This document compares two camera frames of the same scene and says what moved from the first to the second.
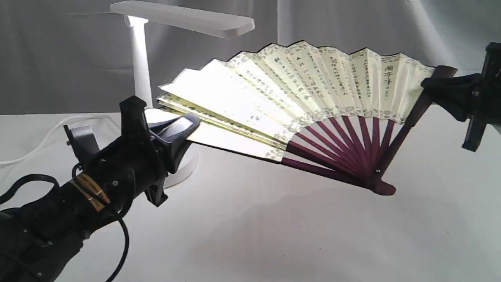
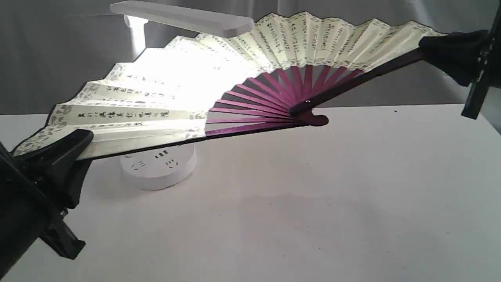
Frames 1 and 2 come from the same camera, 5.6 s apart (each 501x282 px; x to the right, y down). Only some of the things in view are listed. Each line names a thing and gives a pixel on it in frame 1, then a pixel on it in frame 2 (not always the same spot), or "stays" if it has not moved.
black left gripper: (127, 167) → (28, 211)
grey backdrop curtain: (75, 56) stays
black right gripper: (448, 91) → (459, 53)
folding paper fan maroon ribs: (343, 111) → (202, 86)
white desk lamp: (139, 14) stays
